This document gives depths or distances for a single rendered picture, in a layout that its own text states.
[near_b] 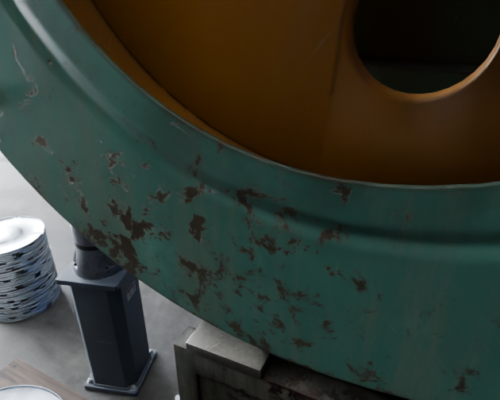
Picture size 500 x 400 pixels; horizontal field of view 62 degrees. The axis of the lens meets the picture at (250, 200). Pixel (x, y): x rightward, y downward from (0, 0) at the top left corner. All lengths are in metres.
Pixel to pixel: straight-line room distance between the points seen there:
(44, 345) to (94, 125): 1.51
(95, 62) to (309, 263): 0.20
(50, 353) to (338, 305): 1.53
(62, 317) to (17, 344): 0.18
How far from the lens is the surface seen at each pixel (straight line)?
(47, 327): 1.86
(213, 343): 0.74
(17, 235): 1.85
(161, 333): 1.69
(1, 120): 0.41
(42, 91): 0.36
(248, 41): 0.32
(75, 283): 1.27
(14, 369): 1.23
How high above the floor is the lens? 1.18
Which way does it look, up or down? 27 degrees down
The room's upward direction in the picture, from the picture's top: straight up
